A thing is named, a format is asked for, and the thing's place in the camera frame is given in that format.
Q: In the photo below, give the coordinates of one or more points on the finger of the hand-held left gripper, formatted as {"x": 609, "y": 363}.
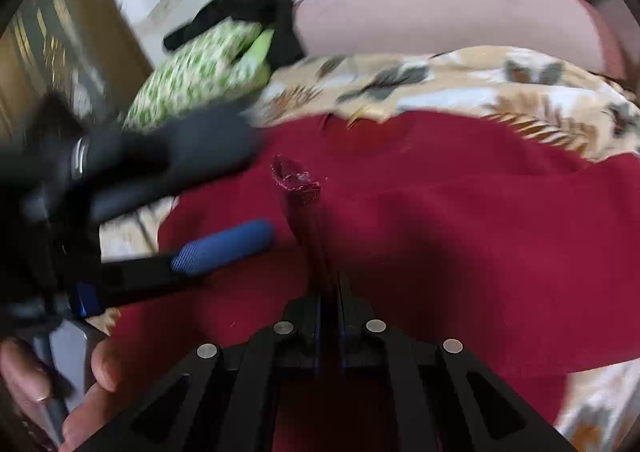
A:
{"x": 225, "y": 244}
{"x": 190, "y": 147}

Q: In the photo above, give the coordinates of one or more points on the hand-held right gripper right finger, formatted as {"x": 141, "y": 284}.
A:
{"x": 350, "y": 332}

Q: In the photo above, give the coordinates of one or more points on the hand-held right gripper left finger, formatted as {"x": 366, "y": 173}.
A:
{"x": 307, "y": 332}

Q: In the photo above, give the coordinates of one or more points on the dark red garment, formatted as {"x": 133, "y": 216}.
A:
{"x": 450, "y": 242}

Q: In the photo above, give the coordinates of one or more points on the person's left hand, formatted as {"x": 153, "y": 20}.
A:
{"x": 105, "y": 367}

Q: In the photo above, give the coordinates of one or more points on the green patterned cloth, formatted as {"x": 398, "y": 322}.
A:
{"x": 190, "y": 77}

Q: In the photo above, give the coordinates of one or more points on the wooden wardrobe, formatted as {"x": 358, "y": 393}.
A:
{"x": 45, "y": 42}

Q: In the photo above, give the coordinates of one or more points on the black cloth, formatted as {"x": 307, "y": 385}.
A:
{"x": 255, "y": 2}

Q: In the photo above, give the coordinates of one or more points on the pink bolster pillow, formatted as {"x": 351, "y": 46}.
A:
{"x": 440, "y": 17}

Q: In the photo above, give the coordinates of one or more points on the beige leaf-print blanket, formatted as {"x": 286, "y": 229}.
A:
{"x": 500, "y": 82}

